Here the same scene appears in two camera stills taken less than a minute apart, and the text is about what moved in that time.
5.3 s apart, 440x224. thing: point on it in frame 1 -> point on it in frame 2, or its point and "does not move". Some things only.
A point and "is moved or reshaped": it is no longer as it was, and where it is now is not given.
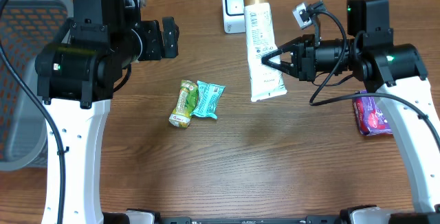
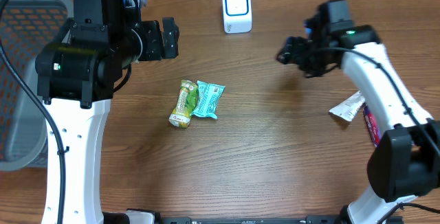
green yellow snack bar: [181, 115] does not move
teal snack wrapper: [208, 95] does not move
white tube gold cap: [265, 80] -> [348, 108]
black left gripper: [157, 49] does not move
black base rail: [309, 220] does not move
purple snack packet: [370, 118] is moved or reshaped
